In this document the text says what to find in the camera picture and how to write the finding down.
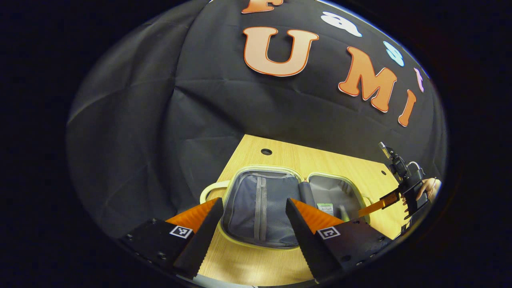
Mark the cream yellow suitcase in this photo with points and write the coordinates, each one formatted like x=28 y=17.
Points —
x=256 y=208

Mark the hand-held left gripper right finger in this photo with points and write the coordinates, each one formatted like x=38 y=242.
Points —
x=304 y=236

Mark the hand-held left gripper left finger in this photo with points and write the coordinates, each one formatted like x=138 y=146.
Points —
x=206 y=236

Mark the green blue sachet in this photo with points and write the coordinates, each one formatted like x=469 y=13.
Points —
x=325 y=208

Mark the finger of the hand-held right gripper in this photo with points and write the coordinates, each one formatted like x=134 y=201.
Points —
x=380 y=204

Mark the black backdrop cloth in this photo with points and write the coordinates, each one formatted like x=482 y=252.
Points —
x=160 y=120

